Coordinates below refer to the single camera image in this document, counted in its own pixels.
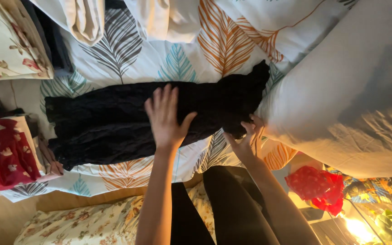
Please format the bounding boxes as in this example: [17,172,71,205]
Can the floral print pillow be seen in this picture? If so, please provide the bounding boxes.
[0,0,54,81]

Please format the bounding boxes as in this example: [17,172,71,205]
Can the cream folded cloth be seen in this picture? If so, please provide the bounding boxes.
[29,0,105,47]

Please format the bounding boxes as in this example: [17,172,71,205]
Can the large white pillow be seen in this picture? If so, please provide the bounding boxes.
[255,0,392,179]

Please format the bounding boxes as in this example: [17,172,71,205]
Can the red floral garment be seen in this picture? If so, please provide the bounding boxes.
[0,118,42,191]

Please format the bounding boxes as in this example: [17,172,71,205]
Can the dark folded clothes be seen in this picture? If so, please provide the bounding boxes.
[21,0,75,77]

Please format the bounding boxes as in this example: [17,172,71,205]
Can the brown garment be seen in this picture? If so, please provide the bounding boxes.
[38,133,64,176]

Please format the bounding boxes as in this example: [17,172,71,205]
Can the leaf print bed sheet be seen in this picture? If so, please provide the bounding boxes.
[0,0,358,203]

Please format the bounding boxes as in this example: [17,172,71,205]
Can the person's black trouser legs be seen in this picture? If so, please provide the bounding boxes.
[170,166,282,245]

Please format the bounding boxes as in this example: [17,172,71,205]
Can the person's left hand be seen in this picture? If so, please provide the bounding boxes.
[145,83,198,150]

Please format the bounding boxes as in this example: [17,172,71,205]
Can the white crumpled cloth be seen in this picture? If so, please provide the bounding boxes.
[123,0,203,44]

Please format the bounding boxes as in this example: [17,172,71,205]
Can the person's right hand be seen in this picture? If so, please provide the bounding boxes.
[223,114,266,162]

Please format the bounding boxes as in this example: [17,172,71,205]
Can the tropical print fabric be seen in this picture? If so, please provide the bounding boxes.
[325,166,392,245]

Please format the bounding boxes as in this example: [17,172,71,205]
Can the black garment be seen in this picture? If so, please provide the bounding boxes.
[44,60,271,171]

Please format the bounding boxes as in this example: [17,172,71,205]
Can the red dotted cloth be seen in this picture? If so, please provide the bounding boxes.
[284,166,345,216]

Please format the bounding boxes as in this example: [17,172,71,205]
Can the small flower print cushion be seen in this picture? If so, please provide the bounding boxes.
[13,181,217,245]

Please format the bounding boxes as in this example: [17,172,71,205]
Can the glowing lamp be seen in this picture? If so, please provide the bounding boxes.
[339,213,378,244]

